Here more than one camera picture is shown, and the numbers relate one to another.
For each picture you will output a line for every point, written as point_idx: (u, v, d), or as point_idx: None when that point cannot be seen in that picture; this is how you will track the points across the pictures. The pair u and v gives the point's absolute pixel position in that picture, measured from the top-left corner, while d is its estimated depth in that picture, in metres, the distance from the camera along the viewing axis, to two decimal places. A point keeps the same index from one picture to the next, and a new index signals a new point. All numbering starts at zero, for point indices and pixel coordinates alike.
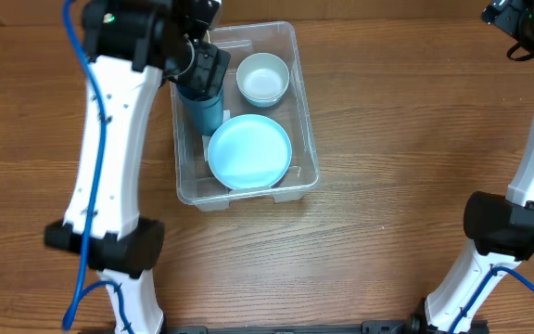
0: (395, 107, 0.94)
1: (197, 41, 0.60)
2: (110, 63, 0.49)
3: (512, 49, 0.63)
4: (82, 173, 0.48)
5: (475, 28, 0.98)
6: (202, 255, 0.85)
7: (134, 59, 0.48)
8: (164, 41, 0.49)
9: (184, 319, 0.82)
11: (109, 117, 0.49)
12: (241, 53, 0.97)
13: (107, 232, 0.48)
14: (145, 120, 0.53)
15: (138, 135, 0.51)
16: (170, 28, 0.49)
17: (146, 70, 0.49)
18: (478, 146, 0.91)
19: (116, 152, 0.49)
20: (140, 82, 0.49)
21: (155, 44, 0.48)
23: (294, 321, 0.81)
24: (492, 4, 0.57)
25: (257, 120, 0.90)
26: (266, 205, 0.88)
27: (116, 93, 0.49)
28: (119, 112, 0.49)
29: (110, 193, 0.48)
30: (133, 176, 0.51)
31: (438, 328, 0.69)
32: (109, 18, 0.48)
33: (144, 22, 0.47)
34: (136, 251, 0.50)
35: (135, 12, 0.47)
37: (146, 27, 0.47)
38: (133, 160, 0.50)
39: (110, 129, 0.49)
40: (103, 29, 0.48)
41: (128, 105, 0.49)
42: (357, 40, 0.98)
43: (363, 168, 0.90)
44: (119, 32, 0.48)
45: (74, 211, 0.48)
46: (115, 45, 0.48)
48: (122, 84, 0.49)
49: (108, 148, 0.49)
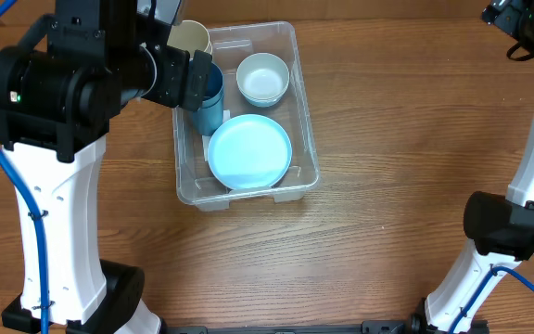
0: (395, 107, 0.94)
1: (158, 48, 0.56)
2: (29, 152, 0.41)
3: (512, 48, 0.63)
4: (29, 264, 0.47)
5: (475, 28, 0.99)
6: (202, 255, 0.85)
7: (58, 147, 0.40)
8: (95, 108, 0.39)
9: (184, 319, 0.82)
11: (44, 212, 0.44)
12: (241, 53, 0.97)
13: (68, 319, 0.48)
14: (91, 191, 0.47)
15: (82, 218, 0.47)
16: (102, 92, 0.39)
17: (77, 159, 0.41)
18: (479, 146, 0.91)
19: (59, 245, 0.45)
20: (69, 174, 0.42)
21: (80, 118, 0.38)
23: (294, 321, 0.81)
24: (492, 4, 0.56)
25: (257, 120, 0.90)
26: (266, 205, 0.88)
27: (44, 186, 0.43)
28: (53, 206, 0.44)
29: (62, 287, 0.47)
30: (85, 250, 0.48)
31: (438, 328, 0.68)
32: (17, 95, 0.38)
33: (63, 91, 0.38)
34: (110, 316, 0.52)
35: (54, 76, 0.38)
37: (66, 95, 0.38)
38: (81, 241, 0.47)
39: (46, 224, 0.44)
40: (13, 109, 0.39)
41: (61, 199, 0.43)
42: (357, 40, 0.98)
43: (363, 167, 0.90)
44: (34, 112, 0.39)
45: (30, 301, 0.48)
46: (33, 125, 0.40)
48: (49, 177, 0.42)
49: (50, 242, 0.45)
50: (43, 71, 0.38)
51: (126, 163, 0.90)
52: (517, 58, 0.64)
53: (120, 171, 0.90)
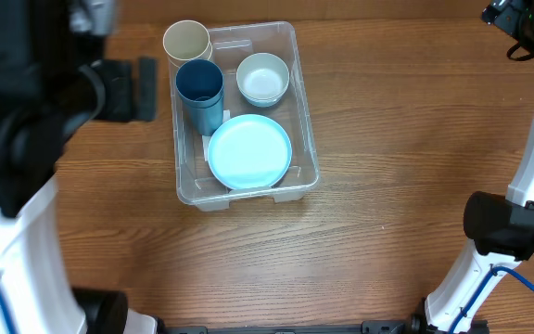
0: (395, 107, 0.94)
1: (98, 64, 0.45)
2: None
3: (512, 49, 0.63)
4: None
5: (475, 28, 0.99)
6: (202, 255, 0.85)
7: None
8: (30, 157, 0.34)
9: (184, 319, 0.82)
11: None
12: (241, 53, 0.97)
13: None
14: (44, 234, 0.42)
15: (44, 264, 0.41)
16: (37, 136, 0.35)
17: (24, 211, 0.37)
18: (479, 146, 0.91)
19: (25, 306, 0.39)
20: (19, 229, 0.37)
21: (15, 172, 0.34)
23: (294, 321, 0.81)
24: (492, 4, 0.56)
25: (257, 120, 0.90)
26: (266, 205, 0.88)
27: None
28: (7, 266, 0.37)
29: None
30: (56, 302, 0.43)
31: (438, 328, 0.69)
32: None
33: None
34: None
35: None
37: None
38: (48, 294, 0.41)
39: (6, 286, 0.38)
40: None
41: (18, 255, 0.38)
42: (357, 40, 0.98)
43: (363, 168, 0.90)
44: None
45: None
46: None
48: None
49: (15, 304, 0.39)
50: None
51: (126, 163, 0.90)
52: (516, 58, 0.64)
53: (120, 171, 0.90)
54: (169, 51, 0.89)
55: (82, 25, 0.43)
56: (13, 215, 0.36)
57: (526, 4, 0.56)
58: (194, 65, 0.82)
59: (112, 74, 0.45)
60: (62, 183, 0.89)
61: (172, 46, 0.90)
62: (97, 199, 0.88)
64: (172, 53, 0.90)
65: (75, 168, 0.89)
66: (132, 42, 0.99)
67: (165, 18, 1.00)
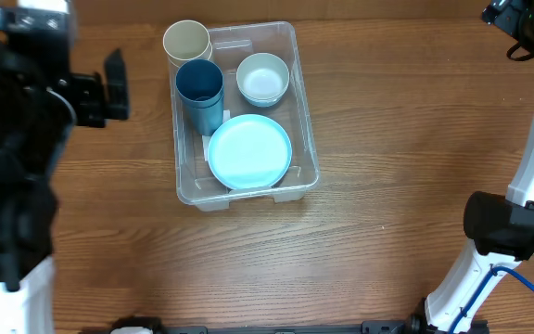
0: (395, 107, 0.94)
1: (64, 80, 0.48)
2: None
3: (512, 48, 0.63)
4: None
5: (475, 28, 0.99)
6: (202, 255, 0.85)
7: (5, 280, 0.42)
8: (34, 233, 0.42)
9: (184, 319, 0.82)
11: None
12: (241, 53, 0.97)
13: None
14: (47, 303, 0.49)
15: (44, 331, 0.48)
16: (35, 217, 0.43)
17: (24, 285, 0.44)
18: (479, 146, 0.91)
19: None
20: (22, 299, 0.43)
21: (24, 250, 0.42)
23: (294, 321, 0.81)
24: (493, 4, 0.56)
25: (257, 120, 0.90)
26: (266, 205, 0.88)
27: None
28: None
29: None
30: None
31: (438, 328, 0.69)
32: None
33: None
34: None
35: None
37: None
38: None
39: None
40: None
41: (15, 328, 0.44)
42: (357, 40, 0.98)
43: (363, 168, 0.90)
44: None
45: None
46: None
48: (1, 312, 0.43)
49: None
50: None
51: (126, 163, 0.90)
52: (516, 57, 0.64)
53: (120, 171, 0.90)
54: (169, 51, 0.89)
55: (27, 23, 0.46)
56: (16, 289, 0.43)
57: (526, 3, 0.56)
58: (193, 65, 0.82)
59: (77, 85, 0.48)
60: (62, 183, 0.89)
61: (172, 46, 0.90)
62: (97, 199, 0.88)
64: (171, 53, 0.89)
65: (75, 168, 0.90)
66: (132, 42, 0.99)
67: (165, 18, 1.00)
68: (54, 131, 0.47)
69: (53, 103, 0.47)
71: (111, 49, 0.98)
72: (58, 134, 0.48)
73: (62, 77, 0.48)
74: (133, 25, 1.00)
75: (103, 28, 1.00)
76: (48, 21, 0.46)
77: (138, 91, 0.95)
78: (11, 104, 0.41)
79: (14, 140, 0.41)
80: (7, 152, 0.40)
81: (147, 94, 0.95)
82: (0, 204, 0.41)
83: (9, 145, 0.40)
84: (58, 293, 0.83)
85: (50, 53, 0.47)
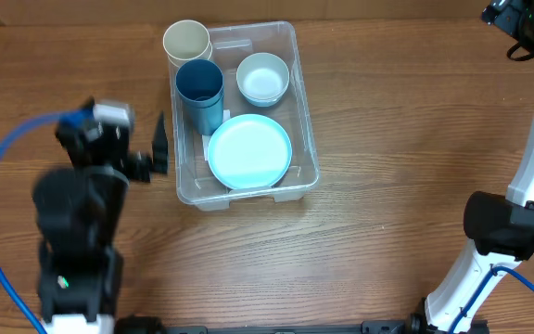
0: (395, 107, 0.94)
1: (123, 161, 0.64)
2: (64, 323, 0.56)
3: (513, 48, 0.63)
4: None
5: (475, 28, 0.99)
6: (202, 255, 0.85)
7: (87, 313, 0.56)
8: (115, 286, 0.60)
9: (184, 319, 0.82)
11: None
12: (241, 52, 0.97)
13: None
14: None
15: None
16: (115, 276, 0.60)
17: (100, 320, 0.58)
18: (479, 146, 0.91)
19: None
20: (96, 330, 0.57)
21: (107, 299, 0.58)
23: (294, 321, 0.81)
24: (492, 4, 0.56)
25: (257, 120, 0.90)
26: (266, 205, 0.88)
27: None
28: None
29: None
30: None
31: (438, 328, 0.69)
32: (63, 280, 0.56)
33: (95, 285, 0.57)
34: None
35: (85, 276, 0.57)
37: (95, 289, 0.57)
38: None
39: None
40: (57, 295, 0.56)
41: None
42: (357, 40, 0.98)
43: (363, 167, 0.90)
44: (69, 297, 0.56)
45: None
46: (69, 303, 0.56)
48: None
49: None
50: (71, 276, 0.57)
51: None
52: (517, 57, 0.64)
53: None
54: (169, 51, 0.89)
55: (95, 132, 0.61)
56: (94, 321, 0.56)
57: (526, 4, 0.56)
58: (193, 65, 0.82)
59: (126, 163, 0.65)
60: None
61: (172, 46, 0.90)
62: None
64: (171, 53, 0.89)
65: None
66: (132, 42, 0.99)
67: (165, 18, 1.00)
68: (116, 204, 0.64)
69: (109, 183, 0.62)
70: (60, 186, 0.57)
71: (111, 49, 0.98)
72: (118, 206, 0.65)
73: (121, 160, 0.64)
74: (133, 25, 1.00)
75: (103, 28, 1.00)
76: (115, 131, 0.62)
77: (138, 91, 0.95)
78: (80, 220, 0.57)
79: (102, 231, 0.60)
80: (101, 242, 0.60)
81: (147, 94, 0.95)
82: (94, 275, 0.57)
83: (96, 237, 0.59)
84: None
85: (109, 149, 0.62)
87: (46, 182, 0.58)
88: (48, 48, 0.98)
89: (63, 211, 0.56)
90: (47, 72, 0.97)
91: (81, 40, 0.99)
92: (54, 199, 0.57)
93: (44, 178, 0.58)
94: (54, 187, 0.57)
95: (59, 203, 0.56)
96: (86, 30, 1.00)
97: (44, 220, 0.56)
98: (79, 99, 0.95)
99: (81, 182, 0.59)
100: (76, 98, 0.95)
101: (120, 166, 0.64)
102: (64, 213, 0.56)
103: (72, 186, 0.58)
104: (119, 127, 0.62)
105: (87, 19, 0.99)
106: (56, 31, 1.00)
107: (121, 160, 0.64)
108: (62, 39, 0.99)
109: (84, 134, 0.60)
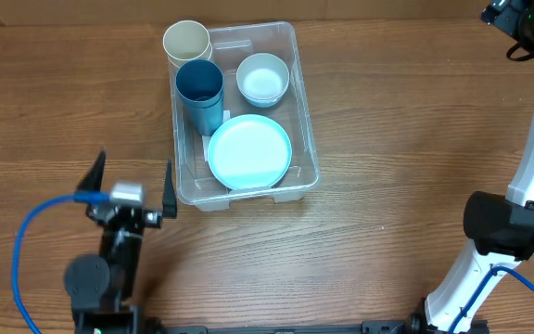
0: (395, 108, 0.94)
1: (138, 224, 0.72)
2: None
3: (512, 48, 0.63)
4: None
5: (475, 28, 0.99)
6: (202, 255, 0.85)
7: None
8: None
9: (184, 319, 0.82)
11: None
12: (242, 53, 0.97)
13: None
14: None
15: None
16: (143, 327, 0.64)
17: None
18: (479, 146, 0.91)
19: None
20: None
21: None
23: (294, 321, 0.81)
24: (492, 4, 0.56)
25: (257, 120, 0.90)
26: (266, 205, 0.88)
27: None
28: None
29: None
30: None
31: (438, 328, 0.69)
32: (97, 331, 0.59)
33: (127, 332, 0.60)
34: None
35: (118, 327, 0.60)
37: None
38: None
39: None
40: None
41: None
42: (357, 40, 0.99)
43: (363, 168, 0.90)
44: None
45: None
46: None
48: None
49: None
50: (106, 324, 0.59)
51: (126, 163, 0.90)
52: (517, 57, 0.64)
53: (120, 171, 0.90)
54: (169, 51, 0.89)
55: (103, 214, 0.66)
56: None
57: (526, 4, 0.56)
58: (193, 65, 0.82)
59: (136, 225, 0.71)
60: (63, 183, 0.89)
61: (172, 46, 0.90)
62: None
64: (171, 53, 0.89)
65: (75, 168, 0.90)
66: (132, 42, 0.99)
67: (165, 18, 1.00)
68: (134, 259, 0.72)
69: (126, 246, 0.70)
70: (86, 277, 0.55)
71: (111, 50, 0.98)
72: (133, 266, 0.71)
73: (137, 224, 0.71)
74: (133, 26, 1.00)
75: (103, 29, 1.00)
76: (130, 211, 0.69)
77: (138, 91, 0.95)
78: (106, 297, 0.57)
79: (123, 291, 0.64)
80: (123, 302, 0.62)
81: (147, 94, 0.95)
82: (123, 327, 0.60)
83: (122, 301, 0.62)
84: (57, 293, 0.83)
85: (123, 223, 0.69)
87: (74, 270, 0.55)
88: (48, 48, 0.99)
89: (94, 300, 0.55)
90: (47, 73, 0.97)
91: (81, 41, 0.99)
92: (82, 289, 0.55)
93: (69, 267, 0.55)
94: (82, 276, 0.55)
95: (89, 295, 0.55)
96: (86, 30, 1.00)
97: (76, 306, 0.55)
98: (79, 99, 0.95)
99: (104, 269, 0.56)
100: (76, 98, 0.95)
101: (133, 228, 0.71)
102: (95, 303, 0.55)
103: (96, 275, 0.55)
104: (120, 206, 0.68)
105: (87, 19, 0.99)
106: (56, 31, 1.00)
107: (136, 224, 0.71)
108: (62, 39, 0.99)
109: (101, 214, 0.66)
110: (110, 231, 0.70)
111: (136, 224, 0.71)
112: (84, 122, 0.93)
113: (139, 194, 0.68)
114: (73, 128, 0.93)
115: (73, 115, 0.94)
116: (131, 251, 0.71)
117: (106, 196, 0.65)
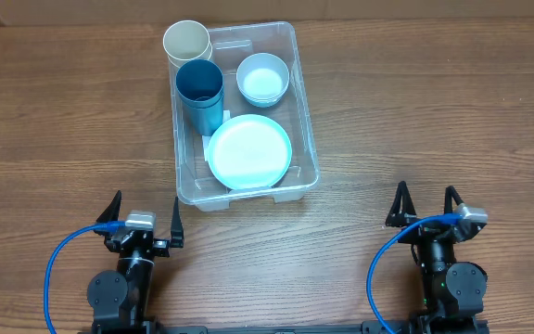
0: (395, 107, 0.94)
1: (149, 250, 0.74)
2: None
3: (405, 211, 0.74)
4: None
5: (475, 28, 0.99)
6: (202, 255, 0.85)
7: None
8: None
9: (184, 319, 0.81)
11: None
12: (241, 52, 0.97)
13: None
14: None
15: None
16: None
17: None
18: (480, 146, 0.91)
19: None
20: None
21: None
23: (294, 321, 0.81)
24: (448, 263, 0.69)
25: (257, 121, 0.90)
26: (266, 204, 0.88)
27: None
28: None
29: None
30: None
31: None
32: None
33: None
34: None
35: None
37: None
38: None
39: None
40: None
41: None
42: (358, 41, 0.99)
43: (363, 168, 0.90)
44: None
45: None
46: None
48: None
49: None
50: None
51: (127, 163, 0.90)
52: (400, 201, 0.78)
53: (120, 171, 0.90)
54: (169, 51, 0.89)
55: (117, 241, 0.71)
56: None
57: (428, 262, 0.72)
58: (193, 65, 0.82)
59: (149, 250, 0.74)
60: (63, 183, 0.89)
61: (172, 45, 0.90)
62: (98, 199, 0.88)
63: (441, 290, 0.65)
64: (172, 53, 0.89)
65: (75, 168, 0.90)
66: (133, 42, 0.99)
67: (165, 18, 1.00)
68: (146, 288, 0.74)
69: (140, 270, 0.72)
70: (108, 290, 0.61)
71: (111, 50, 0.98)
72: (146, 291, 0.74)
73: (149, 248, 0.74)
74: (133, 26, 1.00)
75: (104, 29, 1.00)
76: (144, 235, 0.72)
77: (138, 91, 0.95)
78: (124, 309, 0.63)
79: (136, 309, 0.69)
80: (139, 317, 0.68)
81: (147, 94, 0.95)
82: None
83: (135, 315, 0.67)
84: (57, 293, 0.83)
85: (136, 249, 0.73)
87: (97, 284, 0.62)
88: (48, 48, 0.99)
89: (114, 310, 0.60)
90: (47, 73, 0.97)
91: (81, 41, 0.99)
92: (104, 301, 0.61)
93: (93, 280, 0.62)
94: (102, 290, 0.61)
95: (108, 305, 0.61)
96: (86, 30, 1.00)
97: (97, 316, 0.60)
98: (79, 99, 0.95)
99: (123, 283, 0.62)
100: (76, 98, 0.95)
101: (145, 253, 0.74)
102: (115, 312, 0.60)
103: (117, 288, 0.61)
104: (132, 236, 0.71)
105: (87, 19, 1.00)
106: (56, 31, 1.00)
107: (149, 249, 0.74)
108: (62, 38, 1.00)
109: (118, 240, 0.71)
110: (126, 256, 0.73)
111: (148, 250, 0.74)
112: (85, 121, 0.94)
113: (152, 218, 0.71)
114: (72, 127, 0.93)
115: (73, 114, 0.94)
116: (145, 276, 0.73)
117: (121, 222, 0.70)
